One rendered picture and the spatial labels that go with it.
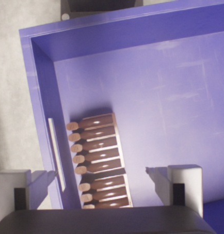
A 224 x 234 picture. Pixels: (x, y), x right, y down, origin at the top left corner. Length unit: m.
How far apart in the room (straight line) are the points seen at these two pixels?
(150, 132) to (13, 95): 0.44
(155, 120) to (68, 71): 0.22
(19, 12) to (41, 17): 0.07
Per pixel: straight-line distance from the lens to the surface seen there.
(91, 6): 0.88
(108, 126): 0.58
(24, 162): 0.93
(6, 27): 0.97
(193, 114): 0.69
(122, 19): 0.48
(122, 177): 0.58
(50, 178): 0.16
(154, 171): 0.16
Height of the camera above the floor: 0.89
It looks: 89 degrees down
